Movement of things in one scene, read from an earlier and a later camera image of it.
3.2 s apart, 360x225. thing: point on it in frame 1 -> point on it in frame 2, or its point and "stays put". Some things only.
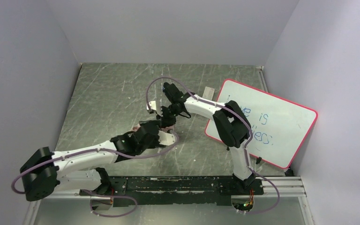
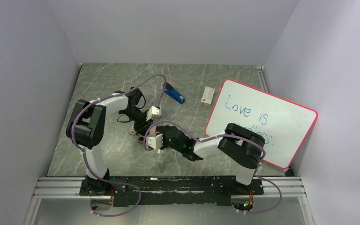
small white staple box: [208, 93] stays put
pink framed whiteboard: [280, 129] stays put
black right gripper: [167, 112] -> [162, 133]
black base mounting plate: [176, 190] stays put
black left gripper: [154, 125] -> [139, 127]
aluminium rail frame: [285, 186] stays put
